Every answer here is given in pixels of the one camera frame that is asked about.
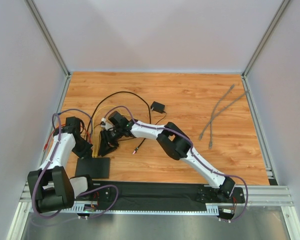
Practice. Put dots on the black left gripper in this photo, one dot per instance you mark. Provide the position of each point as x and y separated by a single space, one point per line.
82 146

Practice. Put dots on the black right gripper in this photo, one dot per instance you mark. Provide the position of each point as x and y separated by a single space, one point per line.
107 139

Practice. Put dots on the black network switch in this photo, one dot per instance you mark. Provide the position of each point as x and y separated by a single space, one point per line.
95 167

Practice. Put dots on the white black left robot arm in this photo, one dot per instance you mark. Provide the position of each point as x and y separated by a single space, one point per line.
50 187

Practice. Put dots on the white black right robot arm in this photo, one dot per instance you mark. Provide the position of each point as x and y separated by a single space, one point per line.
173 141

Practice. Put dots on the black power adapter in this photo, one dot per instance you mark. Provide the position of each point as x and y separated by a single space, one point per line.
157 107

